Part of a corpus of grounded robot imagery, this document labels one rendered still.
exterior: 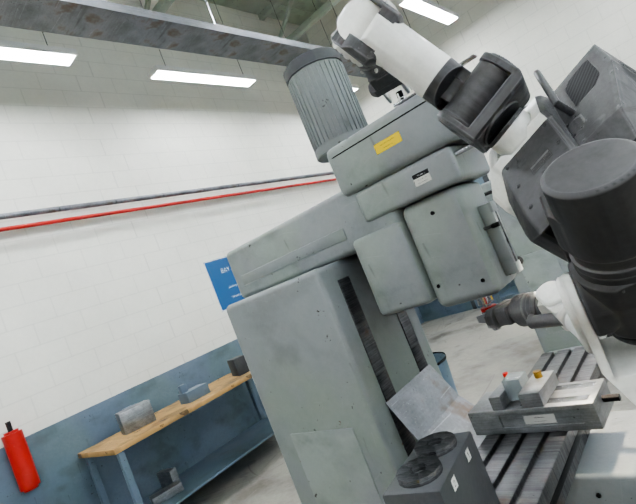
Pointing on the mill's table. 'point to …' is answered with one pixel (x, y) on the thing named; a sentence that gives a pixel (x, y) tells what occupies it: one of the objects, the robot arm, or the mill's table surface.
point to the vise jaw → (538, 390)
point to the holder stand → (442, 473)
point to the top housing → (389, 145)
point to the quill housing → (456, 244)
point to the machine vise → (554, 412)
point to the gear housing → (422, 180)
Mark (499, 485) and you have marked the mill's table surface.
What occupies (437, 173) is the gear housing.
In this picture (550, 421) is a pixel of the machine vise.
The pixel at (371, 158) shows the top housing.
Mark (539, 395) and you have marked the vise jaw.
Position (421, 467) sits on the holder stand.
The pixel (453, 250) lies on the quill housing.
